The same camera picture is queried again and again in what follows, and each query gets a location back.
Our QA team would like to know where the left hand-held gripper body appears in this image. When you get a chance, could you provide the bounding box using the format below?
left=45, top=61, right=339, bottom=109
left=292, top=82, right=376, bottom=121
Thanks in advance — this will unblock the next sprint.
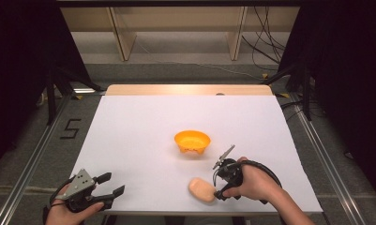
left=53, top=168, right=113, bottom=214

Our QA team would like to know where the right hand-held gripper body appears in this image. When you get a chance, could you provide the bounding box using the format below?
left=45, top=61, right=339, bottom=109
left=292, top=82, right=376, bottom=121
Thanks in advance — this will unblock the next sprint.
left=211, top=143, right=245, bottom=192

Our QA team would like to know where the peach oval sponge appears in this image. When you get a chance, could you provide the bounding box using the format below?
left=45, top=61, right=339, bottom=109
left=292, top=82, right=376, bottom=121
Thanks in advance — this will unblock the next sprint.
left=188, top=177, right=217, bottom=203

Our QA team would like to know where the person's right hand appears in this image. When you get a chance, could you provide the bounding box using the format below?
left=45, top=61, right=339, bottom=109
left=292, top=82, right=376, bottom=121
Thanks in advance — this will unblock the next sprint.
left=222, top=156, right=284, bottom=203

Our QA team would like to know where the person's left hand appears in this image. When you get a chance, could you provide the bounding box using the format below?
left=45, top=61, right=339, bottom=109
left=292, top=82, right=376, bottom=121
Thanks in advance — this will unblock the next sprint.
left=45, top=183, right=106, bottom=225

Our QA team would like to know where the orange plastic bowl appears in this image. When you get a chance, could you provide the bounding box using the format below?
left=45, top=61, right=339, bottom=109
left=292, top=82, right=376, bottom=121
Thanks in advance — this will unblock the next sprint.
left=173, top=129, right=212, bottom=155

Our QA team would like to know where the white table mat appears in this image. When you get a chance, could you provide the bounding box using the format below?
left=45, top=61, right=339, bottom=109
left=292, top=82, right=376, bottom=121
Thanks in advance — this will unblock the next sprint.
left=69, top=95, right=324, bottom=214

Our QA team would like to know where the black tripod stand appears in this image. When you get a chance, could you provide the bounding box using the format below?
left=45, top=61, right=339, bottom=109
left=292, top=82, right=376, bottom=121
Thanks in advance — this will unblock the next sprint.
left=263, top=60, right=313, bottom=122
left=41, top=64, right=103, bottom=127

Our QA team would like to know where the black curtain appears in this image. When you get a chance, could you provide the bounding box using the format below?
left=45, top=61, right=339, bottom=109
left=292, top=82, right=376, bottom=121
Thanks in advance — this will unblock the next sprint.
left=278, top=0, right=376, bottom=198
left=0, top=0, right=93, bottom=176

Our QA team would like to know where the light wooden shelf unit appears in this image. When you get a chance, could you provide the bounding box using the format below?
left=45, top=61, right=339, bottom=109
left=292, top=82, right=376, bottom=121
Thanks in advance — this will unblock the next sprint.
left=59, top=6, right=302, bottom=62

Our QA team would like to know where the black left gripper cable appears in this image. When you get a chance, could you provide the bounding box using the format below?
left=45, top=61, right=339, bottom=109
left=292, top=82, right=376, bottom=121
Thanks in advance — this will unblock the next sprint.
left=48, top=176, right=76, bottom=209

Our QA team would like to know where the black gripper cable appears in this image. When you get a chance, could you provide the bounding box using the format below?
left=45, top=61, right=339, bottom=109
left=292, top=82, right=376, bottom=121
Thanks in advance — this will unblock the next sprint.
left=48, top=176, right=76, bottom=209
left=236, top=158, right=284, bottom=206

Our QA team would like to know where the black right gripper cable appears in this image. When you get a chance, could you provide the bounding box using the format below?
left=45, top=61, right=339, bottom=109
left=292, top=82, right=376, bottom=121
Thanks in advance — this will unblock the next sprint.
left=236, top=158, right=284, bottom=206

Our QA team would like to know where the metal floor rail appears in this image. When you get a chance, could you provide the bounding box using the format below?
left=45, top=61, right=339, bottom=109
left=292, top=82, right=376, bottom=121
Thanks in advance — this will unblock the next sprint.
left=0, top=87, right=106, bottom=225
left=290, top=93, right=368, bottom=225

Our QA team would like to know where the bundle of black floor cables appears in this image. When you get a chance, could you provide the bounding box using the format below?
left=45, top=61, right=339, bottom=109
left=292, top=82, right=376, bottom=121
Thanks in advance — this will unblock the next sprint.
left=241, top=6, right=287, bottom=72

